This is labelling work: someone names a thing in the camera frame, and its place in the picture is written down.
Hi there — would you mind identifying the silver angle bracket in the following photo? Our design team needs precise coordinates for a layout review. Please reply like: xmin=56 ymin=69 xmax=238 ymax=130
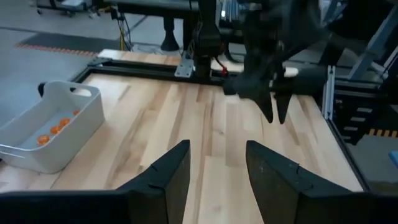
xmin=174 ymin=51 xmax=195 ymax=78

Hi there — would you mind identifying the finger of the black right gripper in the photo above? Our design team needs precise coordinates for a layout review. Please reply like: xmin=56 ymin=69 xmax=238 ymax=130
xmin=256 ymin=89 xmax=275 ymax=124
xmin=274 ymin=92 xmax=294 ymax=126

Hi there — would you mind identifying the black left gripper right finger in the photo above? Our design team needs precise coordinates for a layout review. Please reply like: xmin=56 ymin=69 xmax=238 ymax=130
xmin=245 ymin=139 xmax=398 ymax=224

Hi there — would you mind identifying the dark grey desk with pole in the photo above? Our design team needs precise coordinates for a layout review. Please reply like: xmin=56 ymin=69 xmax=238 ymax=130
xmin=105 ymin=0 xmax=201 ymax=52

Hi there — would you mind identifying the silver aluminium extrusion piece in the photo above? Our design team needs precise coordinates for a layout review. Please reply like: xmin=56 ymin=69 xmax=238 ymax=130
xmin=322 ymin=65 xmax=336 ymax=121

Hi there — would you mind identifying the blue flat object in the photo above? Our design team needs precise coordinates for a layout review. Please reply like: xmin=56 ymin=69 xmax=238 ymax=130
xmin=388 ymin=151 xmax=398 ymax=169

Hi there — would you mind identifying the yellow floor cable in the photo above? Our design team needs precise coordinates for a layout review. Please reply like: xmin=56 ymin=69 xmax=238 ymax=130
xmin=116 ymin=12 xmax=133 ymax=52

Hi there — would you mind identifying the black standing desk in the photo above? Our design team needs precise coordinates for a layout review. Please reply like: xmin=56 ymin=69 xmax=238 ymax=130
xmin=30 ymin=0 xmax=103 ymax=19

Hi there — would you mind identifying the white plastic basket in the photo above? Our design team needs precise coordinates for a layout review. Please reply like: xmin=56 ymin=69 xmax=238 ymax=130
xmin=0 ymin=80 xmax=106 ymax=174

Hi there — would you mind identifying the black aluminium table frame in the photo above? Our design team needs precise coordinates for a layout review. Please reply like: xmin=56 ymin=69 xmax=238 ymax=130
xmin=37 ymin=6 xmax=398 ymax=192

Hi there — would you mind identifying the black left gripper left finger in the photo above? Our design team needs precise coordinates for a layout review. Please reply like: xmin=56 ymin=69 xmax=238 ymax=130
xmin=0 ymin=139 xmax=192 ymax=224

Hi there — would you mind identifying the black mat orange striped edge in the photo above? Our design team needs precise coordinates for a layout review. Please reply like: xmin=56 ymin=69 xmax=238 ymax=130
xmin=15 ymin=32 xmax=121 ymax=58
xmin=368 ymin=128 xmax=398 ymax=139

